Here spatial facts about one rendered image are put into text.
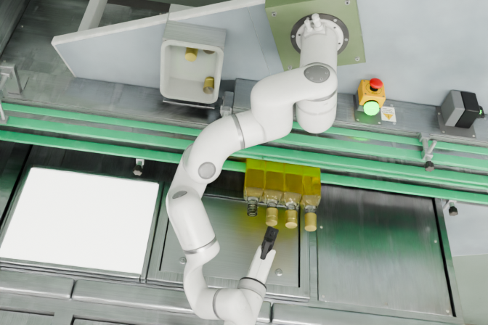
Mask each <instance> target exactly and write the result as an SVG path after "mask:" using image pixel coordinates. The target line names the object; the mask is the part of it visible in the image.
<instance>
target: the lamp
mask: <svg viewBox="0 0 488 325"><path fill-rule="evenodd" d="M363 106H364V110H365V113H366V114H368V115H375V114H376V113H377V112H378V111H379V103H378V102H377V101H375V100H368V101H366V102H365V103H364V105H363Z"/></svg>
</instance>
